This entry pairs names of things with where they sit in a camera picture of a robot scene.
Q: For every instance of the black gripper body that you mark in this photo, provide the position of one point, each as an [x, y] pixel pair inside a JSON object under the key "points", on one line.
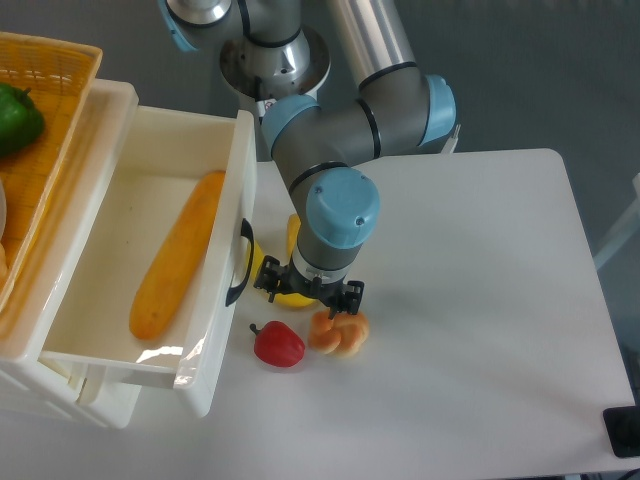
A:
{"points": [[311, 288]]}

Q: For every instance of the green bell pepper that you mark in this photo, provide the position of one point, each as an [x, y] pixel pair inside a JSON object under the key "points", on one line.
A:
{"points": [[22, 123]]}

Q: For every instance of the yellow bell pepper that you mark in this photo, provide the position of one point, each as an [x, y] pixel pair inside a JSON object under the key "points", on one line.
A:
{"points": [[292, 230]]}

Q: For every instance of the yellow banana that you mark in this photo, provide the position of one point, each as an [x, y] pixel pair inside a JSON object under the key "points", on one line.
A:
{"points": [[294, 300]]}

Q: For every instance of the white drawer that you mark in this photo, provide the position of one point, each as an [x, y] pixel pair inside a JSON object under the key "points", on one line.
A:
{"points": [[164, 156]]}

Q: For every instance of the black device at table corner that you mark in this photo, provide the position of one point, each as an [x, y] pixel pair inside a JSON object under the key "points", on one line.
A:
{"points": [[622, 426]]}

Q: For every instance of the red bell pepper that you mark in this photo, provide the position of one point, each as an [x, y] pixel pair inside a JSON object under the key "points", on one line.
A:
{"points": [[277, 345]]}

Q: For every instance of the white drawer cabinet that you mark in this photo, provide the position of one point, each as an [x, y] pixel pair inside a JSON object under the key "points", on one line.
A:
{"points": [[31, 383]]}

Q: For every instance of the knotted bread roll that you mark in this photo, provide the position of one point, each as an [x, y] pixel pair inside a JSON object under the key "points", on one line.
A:
{"points": [[341, 336]]}

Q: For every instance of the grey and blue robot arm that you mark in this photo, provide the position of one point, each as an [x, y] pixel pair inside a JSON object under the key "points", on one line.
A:
{"points": [[276, 65]]}

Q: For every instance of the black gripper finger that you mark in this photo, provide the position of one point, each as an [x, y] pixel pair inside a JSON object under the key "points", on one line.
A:
{"points": [[272, 278], [345, 298]]}

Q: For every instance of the orange woven basket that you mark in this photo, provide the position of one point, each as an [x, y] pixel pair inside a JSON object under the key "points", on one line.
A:
{"points": [[59, 74]]}

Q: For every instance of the long orange baguette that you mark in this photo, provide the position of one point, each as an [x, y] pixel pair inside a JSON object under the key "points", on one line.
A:
{"points": [[169, 276]]}

